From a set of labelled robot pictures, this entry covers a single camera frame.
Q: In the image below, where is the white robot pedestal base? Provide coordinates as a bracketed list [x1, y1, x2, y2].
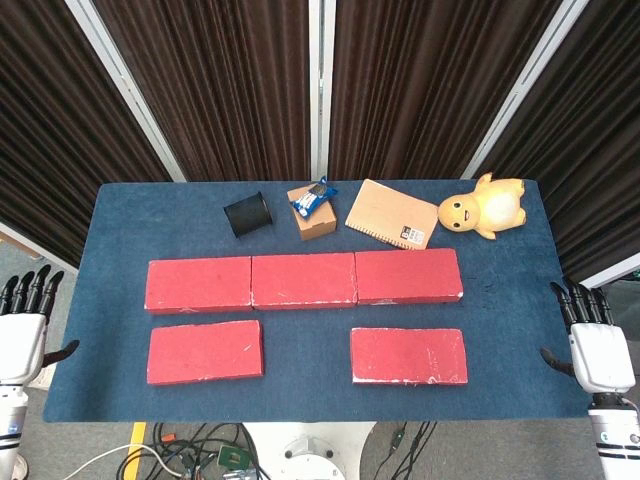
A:
[242, 422, 377, 480]

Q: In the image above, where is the blue table cloth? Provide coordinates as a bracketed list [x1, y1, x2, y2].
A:
[41, 180, 592, 425]

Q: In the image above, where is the black cable bundle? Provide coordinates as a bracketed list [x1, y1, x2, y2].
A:
[148, 422, 262, 480]

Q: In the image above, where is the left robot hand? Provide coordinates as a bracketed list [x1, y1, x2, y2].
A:
[0, 264, 81, 389]

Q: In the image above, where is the yellow plush toy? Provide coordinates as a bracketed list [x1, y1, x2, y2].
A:
[438, 172, 527, 242]

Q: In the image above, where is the yellow floor tape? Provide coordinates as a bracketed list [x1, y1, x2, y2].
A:
[121, 422, 148, 480]

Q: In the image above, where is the kraft spiral notebook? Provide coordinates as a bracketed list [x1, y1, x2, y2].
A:
[345, 178, 440, 251]

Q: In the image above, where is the red foam brick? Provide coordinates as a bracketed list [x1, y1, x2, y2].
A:
[143, 256, 254, 316]
[353, 247, 464, 307]
[146, 319, 266, 386]
[349, 326, 470, 386]
[249, 251, 359, 312]

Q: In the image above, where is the white cable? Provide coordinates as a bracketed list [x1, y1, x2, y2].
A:
[59, 443, 187, 480]

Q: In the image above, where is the dark brown pleated curtain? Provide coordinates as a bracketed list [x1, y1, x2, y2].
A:
[477, 0, 640, 290]
[93, 0, 312, 183]
[0, 0, 174, 269]
[327, 0, 565, 181]

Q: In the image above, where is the small cardboard box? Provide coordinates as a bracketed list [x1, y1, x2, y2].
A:
[286, 186, 338, 242]

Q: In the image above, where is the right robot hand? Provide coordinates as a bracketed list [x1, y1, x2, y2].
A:
[539, 281, 637, 396]

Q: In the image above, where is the white aluminium partition post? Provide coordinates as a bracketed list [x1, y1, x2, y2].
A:
[461, 0, 592, 180]
[64, 0, 189, 183]
[307, 0, 338, 182]

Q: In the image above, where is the blue cookie packet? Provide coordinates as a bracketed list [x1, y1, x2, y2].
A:
[291, 175, 340, 219]

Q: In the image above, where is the green circuit board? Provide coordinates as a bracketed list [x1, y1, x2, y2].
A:
[217, 445, 250, 471]

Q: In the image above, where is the white aluminium partition rail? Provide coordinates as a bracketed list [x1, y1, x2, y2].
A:
[566, 251, 640, 300]
[0, 221, 80, 274]

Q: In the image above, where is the black mesh pen cup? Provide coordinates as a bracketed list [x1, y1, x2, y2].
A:
[223, 191, 274, 238]

